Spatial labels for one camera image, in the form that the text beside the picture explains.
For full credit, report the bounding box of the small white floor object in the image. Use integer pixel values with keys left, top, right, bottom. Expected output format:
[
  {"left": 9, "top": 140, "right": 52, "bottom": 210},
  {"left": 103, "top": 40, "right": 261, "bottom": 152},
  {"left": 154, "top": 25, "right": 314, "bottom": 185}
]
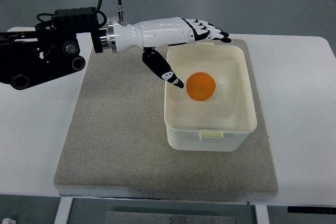
[{"left": 2, "top": 218, "right": 16, "bottom": 224}]

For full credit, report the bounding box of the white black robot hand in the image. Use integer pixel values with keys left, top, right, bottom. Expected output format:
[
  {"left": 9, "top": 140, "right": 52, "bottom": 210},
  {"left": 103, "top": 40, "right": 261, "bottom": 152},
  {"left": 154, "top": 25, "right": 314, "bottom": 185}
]
[{"left": 99, "top": 17, "right": 231, "bottom": 89}]

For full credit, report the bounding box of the white table leg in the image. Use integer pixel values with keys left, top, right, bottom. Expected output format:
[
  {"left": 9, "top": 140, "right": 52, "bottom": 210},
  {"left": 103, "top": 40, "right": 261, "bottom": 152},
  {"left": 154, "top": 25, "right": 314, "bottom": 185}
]
[
  {"left": 54, "top": 197, "right": 73, "bottom": 224},
  {"left": 255, "top": 205, "right": 270, "bottom": 224}
]

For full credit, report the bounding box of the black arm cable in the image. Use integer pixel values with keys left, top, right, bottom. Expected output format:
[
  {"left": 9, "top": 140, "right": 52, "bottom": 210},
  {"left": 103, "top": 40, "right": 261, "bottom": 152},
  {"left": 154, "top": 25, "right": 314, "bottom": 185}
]
[{"left": 94, "top": 0, "right": 128, "bottom": 27}]

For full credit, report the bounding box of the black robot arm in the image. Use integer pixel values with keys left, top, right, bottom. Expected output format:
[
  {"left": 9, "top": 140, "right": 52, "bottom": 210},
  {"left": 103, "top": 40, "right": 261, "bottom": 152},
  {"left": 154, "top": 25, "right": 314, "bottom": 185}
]
[{"left": 1, "top": 7, "right": 102, "bottom": 90}]

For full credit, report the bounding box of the beige foam mat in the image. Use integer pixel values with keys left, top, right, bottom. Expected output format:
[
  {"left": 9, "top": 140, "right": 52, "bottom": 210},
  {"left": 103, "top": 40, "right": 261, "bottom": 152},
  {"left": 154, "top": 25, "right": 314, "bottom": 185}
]
[{"left": 54, "top": 39, "right": 278, "bottom": 202}]

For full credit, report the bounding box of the black table control panel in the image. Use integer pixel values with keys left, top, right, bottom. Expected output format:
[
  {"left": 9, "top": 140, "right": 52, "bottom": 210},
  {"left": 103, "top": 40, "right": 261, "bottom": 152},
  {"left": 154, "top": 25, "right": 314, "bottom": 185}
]
[{"left": 287, "top": 206, "right": 336, "bottom": 215}]

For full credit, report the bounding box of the white table leg left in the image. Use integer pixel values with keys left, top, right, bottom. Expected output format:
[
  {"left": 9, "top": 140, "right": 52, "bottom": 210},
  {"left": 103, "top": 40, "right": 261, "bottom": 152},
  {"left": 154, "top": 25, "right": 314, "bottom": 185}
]
[{"left": 54, "top": 197, "right": 73, "bottom": 224}]

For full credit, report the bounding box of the orange fruit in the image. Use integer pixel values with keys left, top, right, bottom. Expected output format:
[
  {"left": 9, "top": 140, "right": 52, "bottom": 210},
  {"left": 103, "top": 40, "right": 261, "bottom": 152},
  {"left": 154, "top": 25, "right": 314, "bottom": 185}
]
[{"left": 186, "top": 72, "right": 216, "bottom": 101}]

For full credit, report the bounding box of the cream plastic box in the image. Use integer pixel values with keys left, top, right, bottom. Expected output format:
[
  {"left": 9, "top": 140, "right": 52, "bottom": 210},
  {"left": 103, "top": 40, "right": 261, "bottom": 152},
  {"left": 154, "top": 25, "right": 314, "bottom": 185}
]
[{"left": 164, "top": 42, "right": 257, "bottom": 152}]

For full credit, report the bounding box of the white table leg right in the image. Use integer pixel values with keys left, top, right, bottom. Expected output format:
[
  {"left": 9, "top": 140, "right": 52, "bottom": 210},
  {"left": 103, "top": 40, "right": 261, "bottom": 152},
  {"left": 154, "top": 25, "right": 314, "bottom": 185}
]
[{"left": 255, "top": 205, "right": 270, "bottom": 224}]

